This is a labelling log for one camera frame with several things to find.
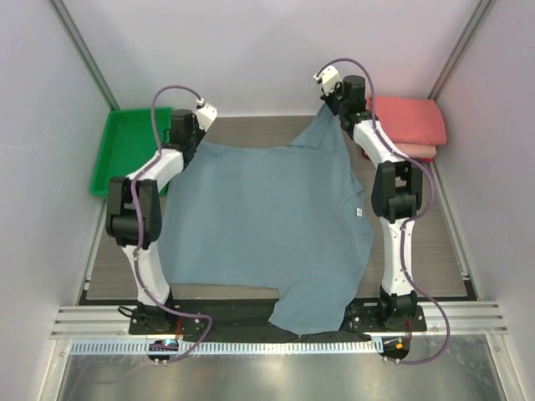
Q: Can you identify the blue grey t shirt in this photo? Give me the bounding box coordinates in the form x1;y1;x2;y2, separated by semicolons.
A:
158;107;375;335

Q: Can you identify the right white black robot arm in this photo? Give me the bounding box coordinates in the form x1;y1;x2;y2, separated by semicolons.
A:
315;66;426;332

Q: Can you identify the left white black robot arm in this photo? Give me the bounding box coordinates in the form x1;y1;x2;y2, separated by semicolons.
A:
105;104;217;334

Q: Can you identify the green plastic tray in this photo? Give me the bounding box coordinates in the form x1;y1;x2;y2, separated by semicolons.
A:
89;109;156;199

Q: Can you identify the top coral folded shirt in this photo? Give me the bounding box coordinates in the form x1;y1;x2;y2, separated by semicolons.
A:
367;96;447;145

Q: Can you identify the light pink folded shirt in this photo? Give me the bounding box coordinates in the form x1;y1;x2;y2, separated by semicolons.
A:
396;143;436;160

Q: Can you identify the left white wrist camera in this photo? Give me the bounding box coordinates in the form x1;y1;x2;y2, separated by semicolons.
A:
195;98;218;132

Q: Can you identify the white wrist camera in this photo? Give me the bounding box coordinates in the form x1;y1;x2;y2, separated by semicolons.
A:
313;65;343;95
195;98;218;132

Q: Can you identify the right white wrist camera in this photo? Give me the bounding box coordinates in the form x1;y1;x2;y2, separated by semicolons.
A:
313;65;343;95

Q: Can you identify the right aluminium corner post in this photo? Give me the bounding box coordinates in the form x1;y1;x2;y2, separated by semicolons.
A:
427;0;496;100

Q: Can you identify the aluminium corner post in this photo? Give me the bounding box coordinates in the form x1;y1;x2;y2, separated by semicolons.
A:
48;0;120;110
427;0;496;100

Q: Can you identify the left aluminium corner post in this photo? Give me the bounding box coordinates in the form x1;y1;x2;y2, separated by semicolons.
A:
48;0;120;110

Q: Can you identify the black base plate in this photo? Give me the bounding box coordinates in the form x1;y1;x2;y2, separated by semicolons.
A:
118;300;427;360

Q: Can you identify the aluminium rail frame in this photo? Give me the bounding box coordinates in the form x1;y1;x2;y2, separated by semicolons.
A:
50;301;508;338

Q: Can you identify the white slotted cable duct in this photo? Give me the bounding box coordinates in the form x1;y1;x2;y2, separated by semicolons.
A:
70;338;383;356

